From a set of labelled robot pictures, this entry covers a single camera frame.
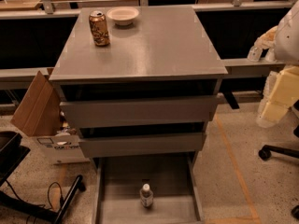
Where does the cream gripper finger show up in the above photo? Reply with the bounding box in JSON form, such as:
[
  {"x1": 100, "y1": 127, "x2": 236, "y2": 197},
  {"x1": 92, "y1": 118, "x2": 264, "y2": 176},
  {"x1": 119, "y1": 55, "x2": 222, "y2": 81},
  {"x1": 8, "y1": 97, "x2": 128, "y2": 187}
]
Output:
[
  {"x1": 254, "y1": 26, "x2": 277, "y2": 49},
  {"x1": 256, "y1": 101, "x2": 288, "y2": 128}
]

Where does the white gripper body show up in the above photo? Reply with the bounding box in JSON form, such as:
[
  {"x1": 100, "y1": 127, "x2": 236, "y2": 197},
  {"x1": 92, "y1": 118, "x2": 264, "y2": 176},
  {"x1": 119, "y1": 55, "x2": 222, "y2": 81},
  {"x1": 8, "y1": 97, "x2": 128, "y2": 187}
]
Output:
[{"x1": 256, "y1": 65, "x2": 299, "y2": 129}]

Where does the clear plastic water bottle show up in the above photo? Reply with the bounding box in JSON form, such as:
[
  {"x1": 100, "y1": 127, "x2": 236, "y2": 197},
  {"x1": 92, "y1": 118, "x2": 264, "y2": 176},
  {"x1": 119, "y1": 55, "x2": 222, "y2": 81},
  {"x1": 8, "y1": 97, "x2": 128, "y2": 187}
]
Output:
[{"x1": 139, "y1": 183, "x2": 153, "y2": 208}]

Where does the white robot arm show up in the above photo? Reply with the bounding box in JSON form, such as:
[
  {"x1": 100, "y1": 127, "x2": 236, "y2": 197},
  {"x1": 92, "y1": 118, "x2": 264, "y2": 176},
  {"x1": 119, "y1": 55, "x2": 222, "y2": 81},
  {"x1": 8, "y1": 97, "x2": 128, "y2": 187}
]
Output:
[{"x1": 254, "y1": 1, "x2": 299, "y2": 128}]

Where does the right hand sanitizer bottle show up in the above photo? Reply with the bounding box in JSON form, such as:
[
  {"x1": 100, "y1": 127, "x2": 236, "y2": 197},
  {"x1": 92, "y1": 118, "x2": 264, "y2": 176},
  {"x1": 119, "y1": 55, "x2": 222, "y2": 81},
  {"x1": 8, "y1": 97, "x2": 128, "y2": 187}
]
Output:
[{"x1": 265, "y1": 48, "x2": 277, "y2": 63}]

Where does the hand sanitizer bottle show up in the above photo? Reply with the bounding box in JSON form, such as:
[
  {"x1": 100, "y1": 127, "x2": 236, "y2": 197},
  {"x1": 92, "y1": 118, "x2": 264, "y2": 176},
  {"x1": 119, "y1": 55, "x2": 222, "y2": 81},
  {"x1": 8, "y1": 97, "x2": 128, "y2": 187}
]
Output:
[
  {"x1": 265, "y1": 48, "x2": 277, "y2": 63},
  {"x1": 247, "y1": 46, "x2": 263, "y2": 62}
]

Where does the left hand sanitizer bottle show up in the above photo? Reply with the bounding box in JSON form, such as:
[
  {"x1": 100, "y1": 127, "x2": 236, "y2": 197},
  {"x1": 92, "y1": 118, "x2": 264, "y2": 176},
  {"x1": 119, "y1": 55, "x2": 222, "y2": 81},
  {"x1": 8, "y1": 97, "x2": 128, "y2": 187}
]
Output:
[{"x1": 247, "y1": 46, "x2": 263, "y2": 62}]

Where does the grey top drawer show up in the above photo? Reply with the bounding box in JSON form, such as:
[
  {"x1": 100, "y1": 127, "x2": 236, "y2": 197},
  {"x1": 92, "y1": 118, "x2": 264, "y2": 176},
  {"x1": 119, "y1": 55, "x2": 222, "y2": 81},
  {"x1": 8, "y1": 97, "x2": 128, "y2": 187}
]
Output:
[{"x1": 61, "y1": 96, "x2": 218, "y2": 128}]

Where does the grey drawer cabinet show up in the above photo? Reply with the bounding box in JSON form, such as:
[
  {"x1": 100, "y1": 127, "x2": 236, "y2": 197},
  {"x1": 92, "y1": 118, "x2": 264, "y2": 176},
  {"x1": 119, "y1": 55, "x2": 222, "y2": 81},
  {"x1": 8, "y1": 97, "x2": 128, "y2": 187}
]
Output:
[{"x1": 49, "y1": 5, "x2": 229, "y2": 161}]

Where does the grey open bottom drawer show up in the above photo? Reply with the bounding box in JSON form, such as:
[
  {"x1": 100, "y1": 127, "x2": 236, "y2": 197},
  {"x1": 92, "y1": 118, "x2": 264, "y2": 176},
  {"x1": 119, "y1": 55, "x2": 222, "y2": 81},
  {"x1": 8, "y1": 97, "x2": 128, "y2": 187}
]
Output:
[{"x1": 92, "y1": 153, "x2": 204, "y2": 224}]

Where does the grey middle drawer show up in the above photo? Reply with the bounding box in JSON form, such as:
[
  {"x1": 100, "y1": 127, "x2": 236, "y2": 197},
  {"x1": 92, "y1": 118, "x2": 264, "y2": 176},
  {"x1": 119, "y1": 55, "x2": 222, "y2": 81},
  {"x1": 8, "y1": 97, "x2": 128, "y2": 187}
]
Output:
[{"x1": 78, "y1": 133, "x2": 206, "y2": 158}]

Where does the white ceramic bowl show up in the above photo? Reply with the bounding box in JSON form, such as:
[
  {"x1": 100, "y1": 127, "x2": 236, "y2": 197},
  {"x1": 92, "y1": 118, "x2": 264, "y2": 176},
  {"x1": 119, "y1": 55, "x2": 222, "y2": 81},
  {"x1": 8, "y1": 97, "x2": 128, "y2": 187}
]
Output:
[{"x1": 107, "y1": 7, "x2": 139, "y2": 26}]

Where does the gold soda can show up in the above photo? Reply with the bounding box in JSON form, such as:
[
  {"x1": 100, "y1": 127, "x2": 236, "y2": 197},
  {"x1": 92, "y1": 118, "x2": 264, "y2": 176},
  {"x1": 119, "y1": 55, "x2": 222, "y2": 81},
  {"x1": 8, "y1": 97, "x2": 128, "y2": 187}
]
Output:
[{"x1": 89, "y1": 10, "x2": 110, "y2": 46}]

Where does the open cardboard box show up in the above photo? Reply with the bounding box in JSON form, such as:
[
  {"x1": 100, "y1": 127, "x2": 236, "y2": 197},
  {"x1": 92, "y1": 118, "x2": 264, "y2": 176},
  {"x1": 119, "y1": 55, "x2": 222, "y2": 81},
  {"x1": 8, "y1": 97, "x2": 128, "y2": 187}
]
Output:
[{"x1": 11, "y1": 71, "x2": 88, "y2": 164}]

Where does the grey metal railing shelf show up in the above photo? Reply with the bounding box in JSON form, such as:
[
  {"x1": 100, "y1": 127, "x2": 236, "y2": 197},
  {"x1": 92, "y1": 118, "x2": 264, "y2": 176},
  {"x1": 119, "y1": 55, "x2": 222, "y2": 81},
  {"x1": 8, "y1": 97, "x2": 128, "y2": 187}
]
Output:
[{"x1": 0, "y1": 2, "x2": 291, "y2": 90}]

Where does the black stand with bin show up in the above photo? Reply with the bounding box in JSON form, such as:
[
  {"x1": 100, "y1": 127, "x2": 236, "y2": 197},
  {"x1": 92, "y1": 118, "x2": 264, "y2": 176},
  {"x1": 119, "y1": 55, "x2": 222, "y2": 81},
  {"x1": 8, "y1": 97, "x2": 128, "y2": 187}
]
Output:
[{"x1": 0, "y1": 131, "x2": 86, "y2": 224}]

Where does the black cable on floor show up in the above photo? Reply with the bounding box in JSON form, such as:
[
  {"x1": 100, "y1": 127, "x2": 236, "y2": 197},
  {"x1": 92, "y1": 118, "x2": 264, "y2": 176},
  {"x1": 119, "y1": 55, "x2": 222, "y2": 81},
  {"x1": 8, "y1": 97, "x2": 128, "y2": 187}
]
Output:
[{"x1": 4, "y1": 179, "x2": 65, "y2": 224}]

